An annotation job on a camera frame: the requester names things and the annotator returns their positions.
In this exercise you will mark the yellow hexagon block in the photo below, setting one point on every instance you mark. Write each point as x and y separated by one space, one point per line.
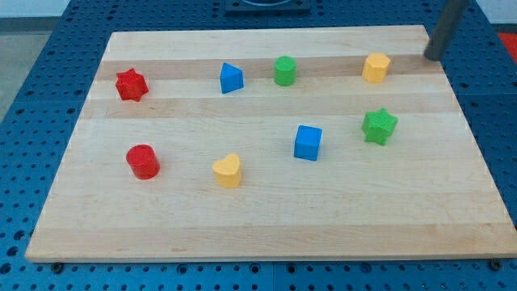
376 67

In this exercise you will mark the green star block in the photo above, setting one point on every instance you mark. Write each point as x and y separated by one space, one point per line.
378 126

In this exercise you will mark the red star block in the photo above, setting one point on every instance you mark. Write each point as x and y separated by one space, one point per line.
131 85

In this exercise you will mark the yellow heart block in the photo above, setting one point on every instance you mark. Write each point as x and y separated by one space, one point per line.
228 171

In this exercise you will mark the blue cube block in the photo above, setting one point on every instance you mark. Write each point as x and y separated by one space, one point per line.
307 142

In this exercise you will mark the blue triangle block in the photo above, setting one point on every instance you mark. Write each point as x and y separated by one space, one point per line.
231 78

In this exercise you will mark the light wooden board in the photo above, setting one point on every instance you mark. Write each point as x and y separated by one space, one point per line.
426 194

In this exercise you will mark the green cylinder block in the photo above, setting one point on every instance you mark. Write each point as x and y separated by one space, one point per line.
285 71

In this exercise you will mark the red cylinder block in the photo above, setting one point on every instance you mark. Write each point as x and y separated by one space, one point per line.
143 161

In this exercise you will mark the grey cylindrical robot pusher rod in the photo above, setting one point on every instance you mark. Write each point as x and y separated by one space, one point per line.
444 30

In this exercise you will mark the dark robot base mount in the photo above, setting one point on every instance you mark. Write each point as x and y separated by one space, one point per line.
233 7

